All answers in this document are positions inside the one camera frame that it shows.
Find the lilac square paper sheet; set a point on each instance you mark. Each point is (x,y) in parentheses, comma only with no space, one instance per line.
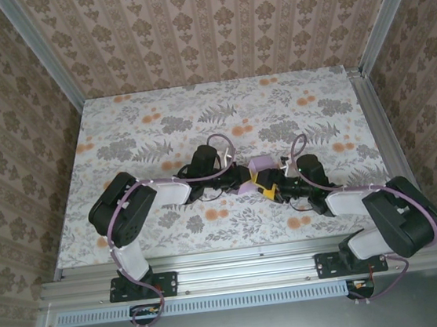
(262,163)

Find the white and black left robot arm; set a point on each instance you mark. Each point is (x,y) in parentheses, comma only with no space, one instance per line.
(170,192)

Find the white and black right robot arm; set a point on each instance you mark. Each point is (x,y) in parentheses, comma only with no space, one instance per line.
(349,204)

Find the black controller board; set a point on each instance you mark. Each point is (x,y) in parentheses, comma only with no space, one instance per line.
(360,285)
(144,310)

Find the aluminium side rail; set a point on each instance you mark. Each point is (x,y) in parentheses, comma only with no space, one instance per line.
(391,151)

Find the aluminium table edge rail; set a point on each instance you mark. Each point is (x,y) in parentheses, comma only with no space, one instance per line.
(235,272)

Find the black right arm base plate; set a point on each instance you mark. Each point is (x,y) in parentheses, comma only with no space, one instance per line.
(327,265)

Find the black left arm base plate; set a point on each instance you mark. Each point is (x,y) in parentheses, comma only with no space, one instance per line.
(169,281)

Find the aluminium corner post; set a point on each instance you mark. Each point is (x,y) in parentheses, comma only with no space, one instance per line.
(391,13)
(42,57)

